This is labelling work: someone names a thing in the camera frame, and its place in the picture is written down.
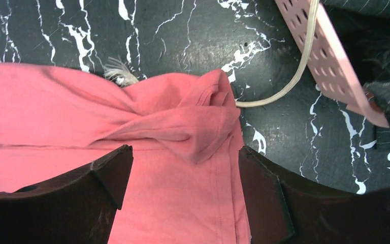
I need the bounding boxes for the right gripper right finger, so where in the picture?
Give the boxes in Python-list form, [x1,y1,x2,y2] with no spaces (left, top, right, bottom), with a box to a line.
[239,146,390,243]

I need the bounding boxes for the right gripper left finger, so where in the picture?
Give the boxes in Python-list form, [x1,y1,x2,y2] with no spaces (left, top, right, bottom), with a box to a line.
[0,145,134,243]

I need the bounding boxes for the coral pink t-shirt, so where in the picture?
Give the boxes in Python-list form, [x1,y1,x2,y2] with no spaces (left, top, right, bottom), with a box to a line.
[0,63,251,243]

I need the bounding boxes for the pink laundry basket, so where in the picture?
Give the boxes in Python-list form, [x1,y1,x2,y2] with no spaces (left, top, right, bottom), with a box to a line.
[275,0,388,128]

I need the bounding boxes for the black garment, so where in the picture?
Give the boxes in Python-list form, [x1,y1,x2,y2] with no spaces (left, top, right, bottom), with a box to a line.
[319,0,390,162]

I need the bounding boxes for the beige drawstring cord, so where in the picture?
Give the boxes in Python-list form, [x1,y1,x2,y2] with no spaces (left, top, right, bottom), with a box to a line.
[103,0,321,108]

